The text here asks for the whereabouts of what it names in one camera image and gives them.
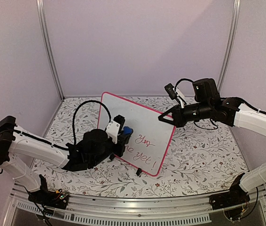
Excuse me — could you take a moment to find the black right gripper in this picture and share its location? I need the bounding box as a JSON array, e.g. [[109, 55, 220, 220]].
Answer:
[[158, 101, 211, 129]]

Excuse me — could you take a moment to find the blue whiteboard eraser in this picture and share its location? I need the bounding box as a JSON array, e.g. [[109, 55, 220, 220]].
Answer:
[[123, 126, 133, 135]]

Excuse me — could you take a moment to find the pink framed whiteboard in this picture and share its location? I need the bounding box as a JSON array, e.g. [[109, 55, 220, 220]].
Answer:
[[101, 92, 175, 177]]

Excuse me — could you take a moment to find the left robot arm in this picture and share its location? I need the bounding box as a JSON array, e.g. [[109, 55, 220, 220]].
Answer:
[[0, 115, 133, 209]]

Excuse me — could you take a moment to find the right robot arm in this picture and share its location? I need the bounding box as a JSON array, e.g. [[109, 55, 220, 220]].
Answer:
[[158, 78, 266, 210]]

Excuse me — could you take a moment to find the black stand foot left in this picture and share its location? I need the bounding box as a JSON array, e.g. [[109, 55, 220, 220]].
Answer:
[[110, 154, 115, 161]]

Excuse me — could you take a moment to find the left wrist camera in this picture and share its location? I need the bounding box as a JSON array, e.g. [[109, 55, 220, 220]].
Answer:
[[105, 115, 125, 144]]

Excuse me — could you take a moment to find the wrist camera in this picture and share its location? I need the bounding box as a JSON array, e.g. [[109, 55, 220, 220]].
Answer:
[[105, 115, 125, 144], [164, 83, 187, 108]]

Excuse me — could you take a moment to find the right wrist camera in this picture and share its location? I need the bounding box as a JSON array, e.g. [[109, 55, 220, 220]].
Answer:
[[164, 83, 187, 108]]

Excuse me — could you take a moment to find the right black cable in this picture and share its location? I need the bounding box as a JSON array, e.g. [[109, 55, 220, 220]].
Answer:
[[174, 78, 219, 129]]

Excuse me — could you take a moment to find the left black sleeved cable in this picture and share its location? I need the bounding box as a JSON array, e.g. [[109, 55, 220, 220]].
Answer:
[[73, 100, 112, 146]]

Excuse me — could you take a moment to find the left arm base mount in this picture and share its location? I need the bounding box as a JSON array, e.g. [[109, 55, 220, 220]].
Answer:
[[28, 187, 70, 210]]

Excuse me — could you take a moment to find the front aluminium rail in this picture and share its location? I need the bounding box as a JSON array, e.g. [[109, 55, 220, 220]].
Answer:
[[10, 190, 266, 226]]

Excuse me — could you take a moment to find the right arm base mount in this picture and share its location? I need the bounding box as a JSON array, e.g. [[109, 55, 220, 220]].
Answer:
[[209, 191, 250, 221]]

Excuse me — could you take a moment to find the right aluminium frame post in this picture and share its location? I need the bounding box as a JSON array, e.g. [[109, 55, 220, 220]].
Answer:
[[217, 0, 241, 92]]

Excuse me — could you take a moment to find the aluminium frame post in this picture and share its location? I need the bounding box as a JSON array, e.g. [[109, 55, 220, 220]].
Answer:
[[217, 0, 241, 92], [36, 0, 65, 100]]

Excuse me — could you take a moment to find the left aluminium frame post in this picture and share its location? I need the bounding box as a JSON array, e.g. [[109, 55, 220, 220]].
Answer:
[[36, 0, 65, 100]]

